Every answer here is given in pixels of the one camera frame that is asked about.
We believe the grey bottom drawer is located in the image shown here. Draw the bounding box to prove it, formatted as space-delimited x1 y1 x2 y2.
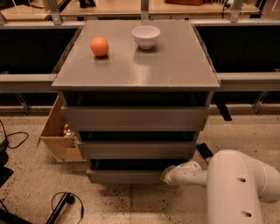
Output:
87 158 186 184

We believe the grey drawer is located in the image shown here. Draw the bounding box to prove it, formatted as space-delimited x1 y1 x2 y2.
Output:
87 158 186 184
78 141 196 159
61 106 209 131

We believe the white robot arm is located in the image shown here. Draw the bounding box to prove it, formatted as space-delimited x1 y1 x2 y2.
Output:
160 150 280 224

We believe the grey top drawer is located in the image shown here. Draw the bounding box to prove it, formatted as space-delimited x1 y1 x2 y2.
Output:
61 106 209 131

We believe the grey drawer cabinet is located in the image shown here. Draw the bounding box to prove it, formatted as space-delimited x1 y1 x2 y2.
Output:
52 19 221 167

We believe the grey middle drawer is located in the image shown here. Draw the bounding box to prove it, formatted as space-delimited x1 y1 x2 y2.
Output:
78 141 196 159

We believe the white ceramic bowl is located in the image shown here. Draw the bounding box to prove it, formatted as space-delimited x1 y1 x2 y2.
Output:
132 25 161 49

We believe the orange ball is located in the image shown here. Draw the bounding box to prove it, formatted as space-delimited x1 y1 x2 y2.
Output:
90 37 109 57

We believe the brown cardboard box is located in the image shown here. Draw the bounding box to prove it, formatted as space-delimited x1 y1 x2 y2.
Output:
39 97 84 162

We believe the black equipment left edge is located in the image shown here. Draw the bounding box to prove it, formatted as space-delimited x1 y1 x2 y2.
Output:
0 140 31 224

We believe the black power adapter with cable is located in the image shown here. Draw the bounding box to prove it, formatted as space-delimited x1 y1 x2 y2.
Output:
197 143 214 164

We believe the black stand with cable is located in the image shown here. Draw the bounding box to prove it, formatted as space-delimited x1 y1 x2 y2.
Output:
45 192 85 224

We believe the black cable left floor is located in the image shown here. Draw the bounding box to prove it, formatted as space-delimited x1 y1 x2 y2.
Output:
0 119 30 150

